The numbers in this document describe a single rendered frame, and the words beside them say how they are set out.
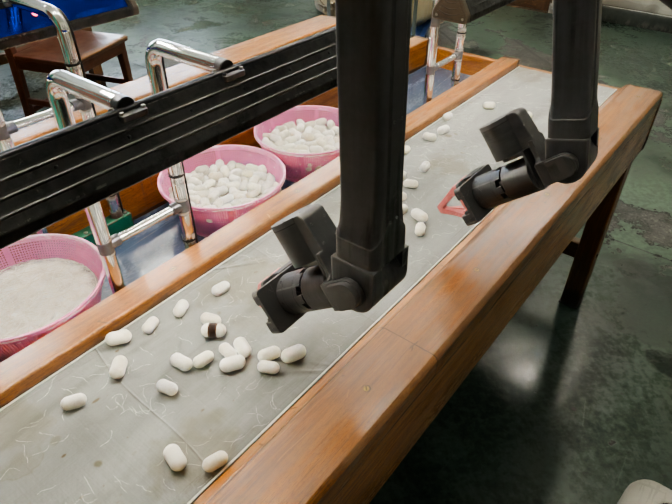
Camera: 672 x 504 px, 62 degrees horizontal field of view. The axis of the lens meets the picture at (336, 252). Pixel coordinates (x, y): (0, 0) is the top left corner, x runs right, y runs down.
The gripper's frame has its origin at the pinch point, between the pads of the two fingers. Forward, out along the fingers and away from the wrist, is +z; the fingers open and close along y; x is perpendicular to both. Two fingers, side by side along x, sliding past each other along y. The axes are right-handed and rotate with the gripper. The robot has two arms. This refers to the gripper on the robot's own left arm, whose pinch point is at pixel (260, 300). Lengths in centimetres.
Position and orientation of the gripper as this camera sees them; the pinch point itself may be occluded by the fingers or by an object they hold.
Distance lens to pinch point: 83.2
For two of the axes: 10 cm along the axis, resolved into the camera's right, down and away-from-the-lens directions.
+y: -6.2, 4.9, -6.1
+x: 4.9, 8.5, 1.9
